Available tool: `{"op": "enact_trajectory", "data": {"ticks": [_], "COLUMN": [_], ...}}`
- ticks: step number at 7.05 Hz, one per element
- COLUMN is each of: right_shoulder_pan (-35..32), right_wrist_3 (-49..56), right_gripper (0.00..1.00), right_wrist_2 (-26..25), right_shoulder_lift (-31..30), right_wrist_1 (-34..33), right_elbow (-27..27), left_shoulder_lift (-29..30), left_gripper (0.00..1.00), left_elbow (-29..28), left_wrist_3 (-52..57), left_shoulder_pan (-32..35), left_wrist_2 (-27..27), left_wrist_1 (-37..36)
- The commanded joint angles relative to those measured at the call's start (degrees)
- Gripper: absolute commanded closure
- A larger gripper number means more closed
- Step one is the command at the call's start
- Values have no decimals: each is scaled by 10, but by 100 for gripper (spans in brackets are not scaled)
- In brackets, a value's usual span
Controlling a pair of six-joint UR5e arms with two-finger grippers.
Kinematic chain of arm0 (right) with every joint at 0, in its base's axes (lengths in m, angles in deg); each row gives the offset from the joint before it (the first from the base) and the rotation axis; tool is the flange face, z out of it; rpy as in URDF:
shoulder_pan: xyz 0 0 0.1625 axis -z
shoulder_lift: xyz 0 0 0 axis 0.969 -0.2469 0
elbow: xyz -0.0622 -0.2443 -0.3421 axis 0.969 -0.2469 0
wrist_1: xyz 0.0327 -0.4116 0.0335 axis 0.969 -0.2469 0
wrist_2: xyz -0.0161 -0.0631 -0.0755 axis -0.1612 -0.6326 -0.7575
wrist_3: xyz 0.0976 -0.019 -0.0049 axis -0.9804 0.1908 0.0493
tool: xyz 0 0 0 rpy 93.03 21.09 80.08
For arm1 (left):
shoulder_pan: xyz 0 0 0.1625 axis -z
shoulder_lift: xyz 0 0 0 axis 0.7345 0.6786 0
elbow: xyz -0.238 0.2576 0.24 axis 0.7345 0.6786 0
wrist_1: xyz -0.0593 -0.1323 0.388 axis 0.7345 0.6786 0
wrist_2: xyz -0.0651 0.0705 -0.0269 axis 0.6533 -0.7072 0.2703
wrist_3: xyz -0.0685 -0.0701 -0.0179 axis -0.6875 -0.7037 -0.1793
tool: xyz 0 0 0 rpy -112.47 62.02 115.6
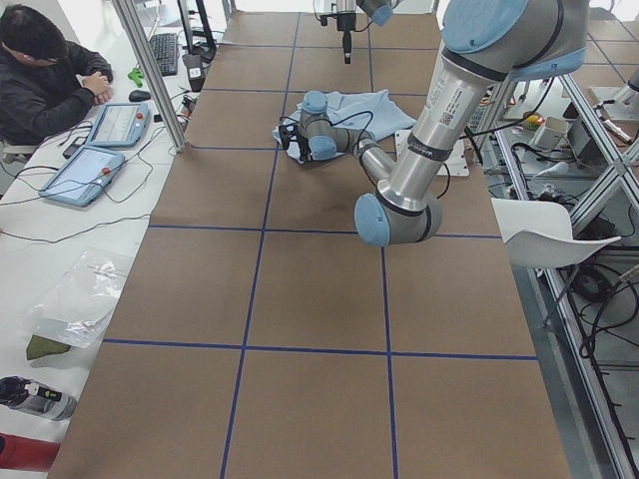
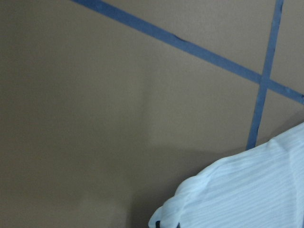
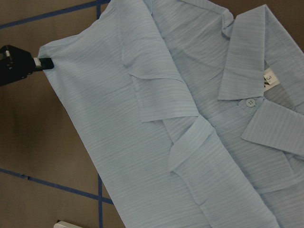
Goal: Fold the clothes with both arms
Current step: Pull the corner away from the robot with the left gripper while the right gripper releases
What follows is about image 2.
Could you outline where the light blue button shirt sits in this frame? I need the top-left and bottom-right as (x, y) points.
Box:
(148, 124), (304, 228)

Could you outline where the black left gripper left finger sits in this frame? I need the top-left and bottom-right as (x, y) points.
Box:
(155, 221), (161, 228)

